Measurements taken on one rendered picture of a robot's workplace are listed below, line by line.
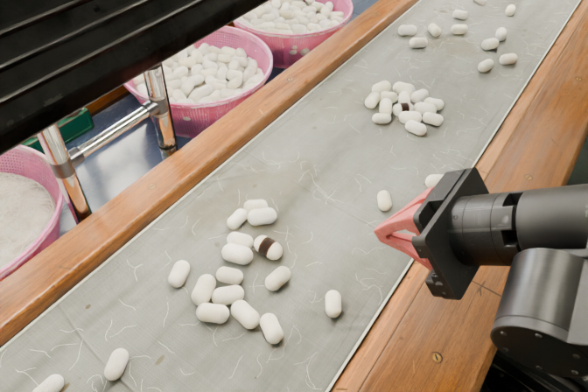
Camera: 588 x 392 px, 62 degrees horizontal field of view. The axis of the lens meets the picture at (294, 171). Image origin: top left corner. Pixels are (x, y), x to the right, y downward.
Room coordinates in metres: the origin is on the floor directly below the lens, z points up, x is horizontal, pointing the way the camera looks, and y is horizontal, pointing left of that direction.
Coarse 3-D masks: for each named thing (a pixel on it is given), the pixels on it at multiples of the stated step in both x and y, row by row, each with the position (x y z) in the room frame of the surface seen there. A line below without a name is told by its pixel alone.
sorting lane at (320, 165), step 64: (448, 0) 1.09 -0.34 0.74; (512, 0) 1.10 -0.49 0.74; (576, 0) 1.11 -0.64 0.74; (384, 64) 0.81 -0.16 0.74; (448, 64) 0.81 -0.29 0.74; (512, 64) 0.82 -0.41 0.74; (320, 128) 0.61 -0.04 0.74; (384, 128) 0.62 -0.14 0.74; (448, 128) 0.62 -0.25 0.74; (192, 192) 0.46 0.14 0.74; (256, 192) 0.47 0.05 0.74; (320, 192) 0.47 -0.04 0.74; (128, 256) 0.35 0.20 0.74; (192, 256) 0.36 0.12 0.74; (256, 256) 0.36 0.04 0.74; (320, 256) 0.36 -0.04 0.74; (384, 256) 0.36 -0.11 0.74; (64, 320) 0.27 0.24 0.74; (128, 320) 0.27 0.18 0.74; (192, 320) 0.27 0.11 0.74; (320, 320) 0.28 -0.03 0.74; (0, 384) 0.20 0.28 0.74; (64, 384) 0.20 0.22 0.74; (128, 384) 0.20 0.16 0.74; (192, 384) 0.20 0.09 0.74; (256, 384) 0.20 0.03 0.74; (320, 384) 0.21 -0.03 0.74
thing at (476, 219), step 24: (456, 192) 0.28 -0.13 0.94; (480, 192) 0.30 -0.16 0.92; (504, 192) 0.26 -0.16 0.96; (456, 216) 0.26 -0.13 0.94; (480, 216) 0.25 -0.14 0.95; (504, 216) 0.24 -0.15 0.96; (432, 240) 0.24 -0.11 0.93; (456, 240) 0.24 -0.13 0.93; (480, 240) 0.23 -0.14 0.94; (504, 240) 0.23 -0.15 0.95; (432, 264) 0.23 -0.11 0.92; (456, 264) 0.23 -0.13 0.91; (480, 264) 0.23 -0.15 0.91; (504, 264) 0.22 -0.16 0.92; (456, 288) 0.22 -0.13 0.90
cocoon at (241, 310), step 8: (232, 304) 0.28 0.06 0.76; (240, 304) 0.28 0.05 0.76; (248, 304) 0.28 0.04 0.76; (232, 312) 0.27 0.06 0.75; (240, 312) 0.27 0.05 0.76; (248, 312) 0.27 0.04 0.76; (256, 312) 0.27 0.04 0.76; (240, 320) 0.27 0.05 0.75; (248, 320) 0.26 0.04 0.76; (256, 320) 0.26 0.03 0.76; (248, 328) 0.26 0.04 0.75
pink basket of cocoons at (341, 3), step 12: (324, 0) 1.08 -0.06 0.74; (336, 0) 1.05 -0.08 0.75; (348, 0) 1.01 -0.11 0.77; (348, 12) 0.98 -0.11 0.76; (240, 24) 0.89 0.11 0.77; (336, 24) 0.90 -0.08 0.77; (264, 36) 0.87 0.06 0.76; (276, 36) 0.86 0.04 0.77; (288, 36) 0.85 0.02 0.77; (300, 36) 0.86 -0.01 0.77; (312, 36) 0.86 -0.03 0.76; (324, 36) 0.88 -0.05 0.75; (276, 48) 0.87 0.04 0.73; (288, 48) 0.87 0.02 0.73; (300, 48) 0.87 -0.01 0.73; (312, 48) 0.88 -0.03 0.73; (276, 60) 0.88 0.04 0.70; (288, 60) 0.88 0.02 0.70
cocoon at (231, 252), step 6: (228, 246) 0.36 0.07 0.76; (234, 246) 0.36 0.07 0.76; (240, 246) 0.36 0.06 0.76; (222, 252) 0.35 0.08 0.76; (228, 252) 0.35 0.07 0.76; (234, 252) 0.35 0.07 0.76; (240, 252) 0.35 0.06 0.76; (246, 252) 0.35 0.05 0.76; (252, 252) 0.35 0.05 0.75; (228, 258) 0.34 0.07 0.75; (234, 258) 0.34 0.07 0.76; (240, 258) 0.34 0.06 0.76; (246, 258) 0.34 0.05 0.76; (252, 258) 0.35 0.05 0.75
